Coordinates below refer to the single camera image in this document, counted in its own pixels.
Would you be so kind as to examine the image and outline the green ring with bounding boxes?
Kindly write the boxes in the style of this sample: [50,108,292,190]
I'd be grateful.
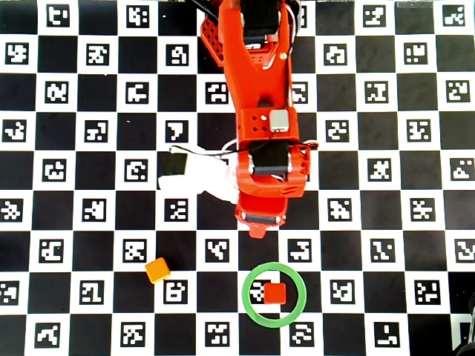
[241,261,308,329]

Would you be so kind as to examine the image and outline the red cube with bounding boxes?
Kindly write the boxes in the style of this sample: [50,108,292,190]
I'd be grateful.
[263,282,288,306]

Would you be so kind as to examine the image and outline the thin black strap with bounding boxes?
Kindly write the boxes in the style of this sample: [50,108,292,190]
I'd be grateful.
[191,0,222,20]

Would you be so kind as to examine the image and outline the orange cube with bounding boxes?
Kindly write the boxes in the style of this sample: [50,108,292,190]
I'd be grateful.
[144,257,172,285]

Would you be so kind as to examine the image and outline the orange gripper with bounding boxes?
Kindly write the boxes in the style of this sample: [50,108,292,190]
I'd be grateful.
[234,194,289,240]

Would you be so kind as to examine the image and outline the orange robot base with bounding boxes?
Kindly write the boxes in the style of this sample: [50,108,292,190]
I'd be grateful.
[199,0,283,71]

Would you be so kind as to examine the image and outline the black white checkerboard marker mat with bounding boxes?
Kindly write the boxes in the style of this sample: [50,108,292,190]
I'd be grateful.
[0,0,475,356]

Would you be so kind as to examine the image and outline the small silver box module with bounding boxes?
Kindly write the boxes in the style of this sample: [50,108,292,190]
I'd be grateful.
[269,109,291,131]

